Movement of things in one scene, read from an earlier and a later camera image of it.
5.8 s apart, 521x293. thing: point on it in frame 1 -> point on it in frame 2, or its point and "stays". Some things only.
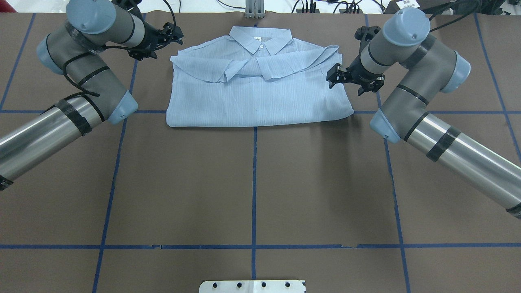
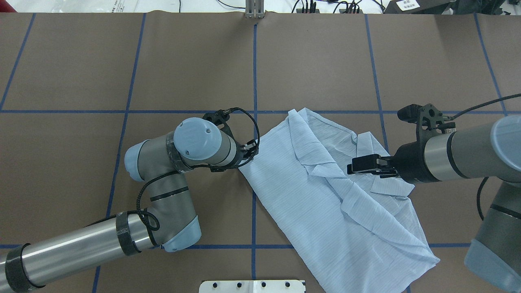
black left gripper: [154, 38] -> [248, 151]
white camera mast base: [252, 286] stays
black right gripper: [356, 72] -> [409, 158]
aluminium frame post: [255, 9] stays
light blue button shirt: [255, 75] -> [349, 233]
